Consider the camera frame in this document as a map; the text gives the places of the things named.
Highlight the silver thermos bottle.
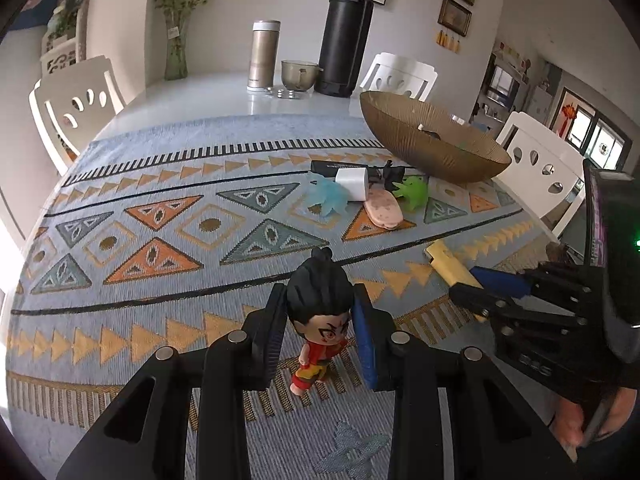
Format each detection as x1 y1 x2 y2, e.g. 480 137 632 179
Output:
246 20 282 93

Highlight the gold ribbed bowl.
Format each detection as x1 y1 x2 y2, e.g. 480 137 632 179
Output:
360 91 512 183

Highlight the person's right hand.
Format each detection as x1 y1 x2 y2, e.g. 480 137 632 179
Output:
550 385 640 463

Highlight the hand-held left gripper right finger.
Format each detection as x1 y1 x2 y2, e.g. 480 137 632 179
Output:
350 282 576 480

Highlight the black-haired red-robed figurine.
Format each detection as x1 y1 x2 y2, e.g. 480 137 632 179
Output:
287 247 357 396

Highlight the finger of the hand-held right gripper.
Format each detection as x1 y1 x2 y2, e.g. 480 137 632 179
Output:
470 262 596 301
449 284 591 333

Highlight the blue translucent spiky toy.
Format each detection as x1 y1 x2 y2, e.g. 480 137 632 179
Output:
305 177 351 217

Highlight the pink oval case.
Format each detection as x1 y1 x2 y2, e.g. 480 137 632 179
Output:
362 187 405 228

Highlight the smoky glass cup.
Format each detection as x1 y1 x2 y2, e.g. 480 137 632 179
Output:
280 59 323 92

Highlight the yellow utility knife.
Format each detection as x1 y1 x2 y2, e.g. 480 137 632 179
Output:
424 240 488 323

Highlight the large black flask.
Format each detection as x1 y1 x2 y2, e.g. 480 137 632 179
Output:
313 0 375 98

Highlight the green translucent spiky toy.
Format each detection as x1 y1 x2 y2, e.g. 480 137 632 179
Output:
391 175 430 211

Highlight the white charger block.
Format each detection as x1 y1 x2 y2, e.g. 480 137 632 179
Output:
334 167 371 202

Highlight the glass vase with flowers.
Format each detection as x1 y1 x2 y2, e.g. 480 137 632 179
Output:
152 0 223 81

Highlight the patterned woven table mat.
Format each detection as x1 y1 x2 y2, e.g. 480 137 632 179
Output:
5 115 566 480

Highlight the white dining chair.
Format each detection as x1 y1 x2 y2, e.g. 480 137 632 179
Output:
492 111 586 243
359 52 438 103
28 55 127 176

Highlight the small black figure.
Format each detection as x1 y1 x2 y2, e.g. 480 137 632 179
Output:
372 160 406 186

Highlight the dark display cabinet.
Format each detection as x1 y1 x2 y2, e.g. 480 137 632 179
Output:
472 40 531 126

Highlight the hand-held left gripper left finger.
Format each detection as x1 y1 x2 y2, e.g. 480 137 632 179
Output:
55 282 288 480

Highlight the white carved shelf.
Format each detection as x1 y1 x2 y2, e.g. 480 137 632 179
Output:
40 0 91 78

